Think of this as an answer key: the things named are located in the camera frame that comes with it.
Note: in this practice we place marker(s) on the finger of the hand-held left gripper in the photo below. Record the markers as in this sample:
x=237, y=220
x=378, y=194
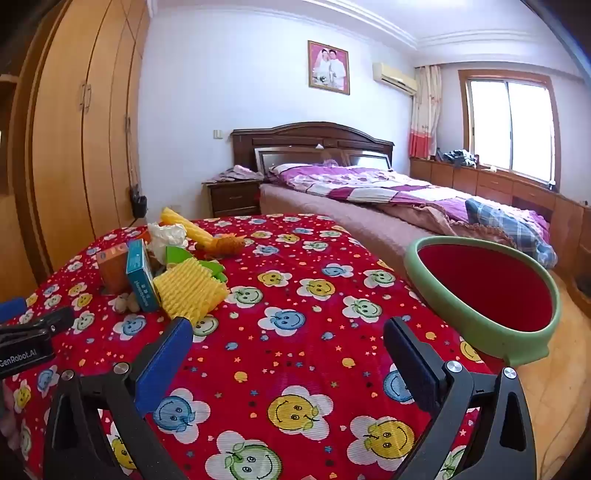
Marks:
x=41, y=323
x=11, y=310

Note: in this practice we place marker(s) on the wooden wardrobe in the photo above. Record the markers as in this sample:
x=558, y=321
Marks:
x=69, y=138

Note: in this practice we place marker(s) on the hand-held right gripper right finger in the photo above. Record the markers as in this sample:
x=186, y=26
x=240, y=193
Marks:
x=418, y=374

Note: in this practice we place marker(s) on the orange fruit peel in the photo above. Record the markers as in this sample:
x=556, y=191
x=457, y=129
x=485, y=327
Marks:
x=221, y=244

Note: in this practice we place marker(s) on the white tissue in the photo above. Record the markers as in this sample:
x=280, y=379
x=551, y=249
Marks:
x=166, y=237

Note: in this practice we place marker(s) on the low wooden cabinet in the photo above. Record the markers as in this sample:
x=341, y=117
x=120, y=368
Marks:
x=489, y=182

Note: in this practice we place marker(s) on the dark wooden nightstand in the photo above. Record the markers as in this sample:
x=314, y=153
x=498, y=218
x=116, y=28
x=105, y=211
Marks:
x=231, y=198

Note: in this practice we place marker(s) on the blue cardboard box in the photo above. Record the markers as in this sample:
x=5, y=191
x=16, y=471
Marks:
x=141, y=281

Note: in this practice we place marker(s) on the dark clothes pile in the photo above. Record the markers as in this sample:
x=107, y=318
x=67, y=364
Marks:
x=459, y=158

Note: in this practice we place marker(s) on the white and red curtain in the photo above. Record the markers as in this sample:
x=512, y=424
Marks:
x=425, y=115

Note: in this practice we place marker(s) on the pink ruffled blanket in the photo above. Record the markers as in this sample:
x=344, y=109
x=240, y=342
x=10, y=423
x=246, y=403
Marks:
x=429, y=217

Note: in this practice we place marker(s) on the small yellow foam fruit net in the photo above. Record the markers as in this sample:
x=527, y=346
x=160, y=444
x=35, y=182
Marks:
x=194, y=230

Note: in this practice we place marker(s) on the blue plaid cloth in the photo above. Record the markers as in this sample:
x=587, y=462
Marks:
x=503, y=221

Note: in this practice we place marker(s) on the green plastic piece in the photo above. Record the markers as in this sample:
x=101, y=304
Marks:
x=178, y=254

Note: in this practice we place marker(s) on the dark wooden headboard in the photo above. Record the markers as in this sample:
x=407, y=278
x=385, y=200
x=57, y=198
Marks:
x=300, y=138

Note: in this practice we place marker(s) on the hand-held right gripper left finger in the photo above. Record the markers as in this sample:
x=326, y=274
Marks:
x=166, y=364

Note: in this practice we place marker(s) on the red bucket with green rim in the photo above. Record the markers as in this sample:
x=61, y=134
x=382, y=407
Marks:
x=485, y=286

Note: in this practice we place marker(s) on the pale peanut shells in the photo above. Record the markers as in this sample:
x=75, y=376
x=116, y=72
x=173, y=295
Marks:
x=124, y=303

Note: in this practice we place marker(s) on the orange cardboard box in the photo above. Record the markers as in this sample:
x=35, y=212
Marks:
x=111, y=272

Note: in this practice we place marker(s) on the wooden framed window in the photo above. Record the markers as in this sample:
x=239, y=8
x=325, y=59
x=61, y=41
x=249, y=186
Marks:
x=508, y=124

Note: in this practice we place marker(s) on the pink folded clothes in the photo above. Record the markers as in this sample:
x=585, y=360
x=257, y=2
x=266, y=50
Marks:
x=238, y=174

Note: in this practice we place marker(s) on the white wall air conditioner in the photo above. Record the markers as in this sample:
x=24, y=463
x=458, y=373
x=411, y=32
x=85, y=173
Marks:
x=392, y=76

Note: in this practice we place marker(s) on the bed with purple quilt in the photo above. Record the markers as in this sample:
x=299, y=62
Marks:
x=369, y=182

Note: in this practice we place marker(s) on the red smiley flower tablecloth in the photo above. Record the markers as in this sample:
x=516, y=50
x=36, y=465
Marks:
x=300, y=369

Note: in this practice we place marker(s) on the framed wedding photo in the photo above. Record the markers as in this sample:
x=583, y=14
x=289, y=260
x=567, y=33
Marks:
x=328, y=67

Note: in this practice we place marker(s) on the large yellow foam fruit net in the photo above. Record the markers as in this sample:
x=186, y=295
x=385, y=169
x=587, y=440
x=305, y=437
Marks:
x=189, y=290

